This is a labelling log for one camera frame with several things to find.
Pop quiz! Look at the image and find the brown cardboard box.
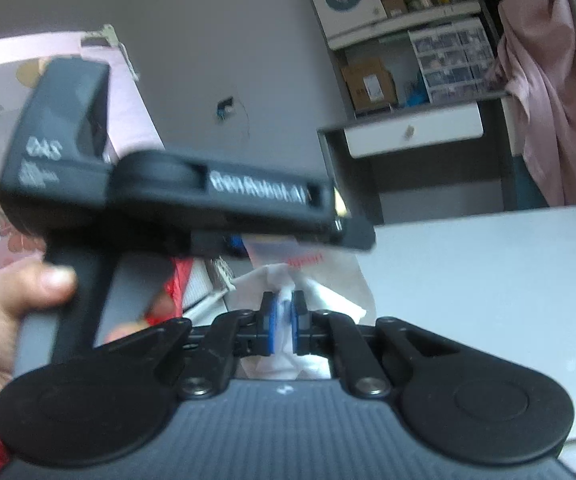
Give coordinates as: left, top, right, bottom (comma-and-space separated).
342, 58, 399, 113

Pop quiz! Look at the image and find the white charger cable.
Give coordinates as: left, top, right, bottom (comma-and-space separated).
233, 102, 253, 146

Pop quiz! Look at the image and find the white tissue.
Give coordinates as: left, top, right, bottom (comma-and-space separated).
228, 260, 371, 381

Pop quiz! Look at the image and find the white desk drawer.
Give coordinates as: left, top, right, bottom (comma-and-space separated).
344, 102, 484, 157

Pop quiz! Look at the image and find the person's left hand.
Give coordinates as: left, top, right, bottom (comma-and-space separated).
0, 261, 181, 396

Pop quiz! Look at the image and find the white cabinet door circle print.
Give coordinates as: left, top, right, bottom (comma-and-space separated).
302, 0, 389, 51

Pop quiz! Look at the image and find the clear bottle with yellow cap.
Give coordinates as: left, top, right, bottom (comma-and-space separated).
242, 235, 369, 286

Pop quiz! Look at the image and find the grey desk hutch shelf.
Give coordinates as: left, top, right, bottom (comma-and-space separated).
300, 0, 508, 121

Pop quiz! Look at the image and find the grey desk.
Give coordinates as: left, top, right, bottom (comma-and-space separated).
317, 95, 553, 226

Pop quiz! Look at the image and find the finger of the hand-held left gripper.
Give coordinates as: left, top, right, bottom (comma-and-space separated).
333, 215, 376, 252
193, 234, 249, 260

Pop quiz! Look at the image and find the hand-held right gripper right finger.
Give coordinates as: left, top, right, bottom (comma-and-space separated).
290, 290, 461, 398

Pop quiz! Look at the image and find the pink curtain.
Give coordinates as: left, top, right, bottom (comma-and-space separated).
485, 0, 576, 223

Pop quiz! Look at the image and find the clear plastic drawer organizer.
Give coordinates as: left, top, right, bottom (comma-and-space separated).
408, 17, 496, 101

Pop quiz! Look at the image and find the blue plastic toy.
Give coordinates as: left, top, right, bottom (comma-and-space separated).
405, 77, 431, 107

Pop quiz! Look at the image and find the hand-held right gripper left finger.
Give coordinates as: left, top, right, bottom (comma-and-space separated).
93, 292, 277, 400

